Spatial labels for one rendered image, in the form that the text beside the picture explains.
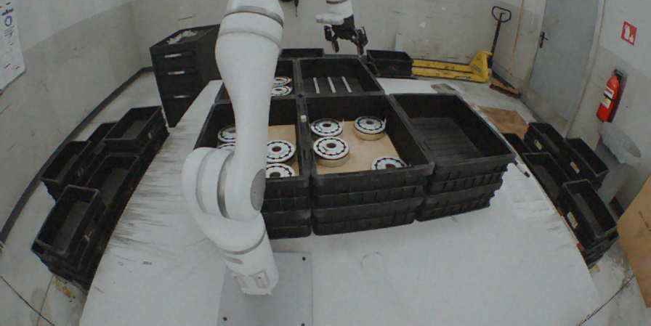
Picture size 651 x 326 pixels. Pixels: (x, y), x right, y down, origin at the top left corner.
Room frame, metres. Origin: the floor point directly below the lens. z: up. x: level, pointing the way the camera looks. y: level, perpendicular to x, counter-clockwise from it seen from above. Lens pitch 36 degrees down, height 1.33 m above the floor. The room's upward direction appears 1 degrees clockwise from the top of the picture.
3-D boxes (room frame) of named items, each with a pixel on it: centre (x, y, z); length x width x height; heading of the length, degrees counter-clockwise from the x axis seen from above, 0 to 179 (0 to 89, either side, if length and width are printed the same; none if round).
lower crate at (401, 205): (0.65, -0.09, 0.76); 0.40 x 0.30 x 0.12; 8
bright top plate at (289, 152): (0.62, 0.14, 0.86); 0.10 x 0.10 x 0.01
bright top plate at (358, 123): (0.77, -0.14, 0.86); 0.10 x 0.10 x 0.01
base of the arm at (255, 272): (0.26, 0.14, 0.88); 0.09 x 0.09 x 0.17; 6
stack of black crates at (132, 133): (1.22, 1.23, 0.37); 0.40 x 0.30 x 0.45; 2
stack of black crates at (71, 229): (0.42, 1.19, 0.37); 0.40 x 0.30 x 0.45; 2
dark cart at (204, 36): (2.17, 1.22, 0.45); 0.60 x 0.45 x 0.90; 2
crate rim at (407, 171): (0.65, -0.09, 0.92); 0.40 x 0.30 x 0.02; 8
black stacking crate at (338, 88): (1.04, -0.03, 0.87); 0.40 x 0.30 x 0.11; 8
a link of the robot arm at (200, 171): (0.25, 0.14, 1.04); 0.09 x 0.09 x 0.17; 82
